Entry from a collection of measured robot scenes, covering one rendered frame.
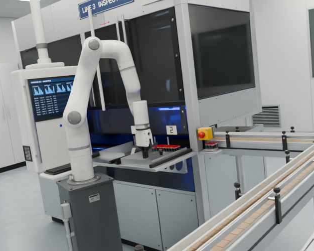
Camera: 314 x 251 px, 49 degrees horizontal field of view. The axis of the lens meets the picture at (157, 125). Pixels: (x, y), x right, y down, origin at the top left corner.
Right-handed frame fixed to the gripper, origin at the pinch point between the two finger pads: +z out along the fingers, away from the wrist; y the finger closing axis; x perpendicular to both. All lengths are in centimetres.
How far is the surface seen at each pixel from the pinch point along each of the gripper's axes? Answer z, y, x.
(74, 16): -99, 94, -34
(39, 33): -86, 96, -2
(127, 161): 4.8, 14.1, 1.9
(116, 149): 5, 54, -25
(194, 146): 2.5, -10.2, -35.2
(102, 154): 5, 50, -9
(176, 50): -60, -3, -35
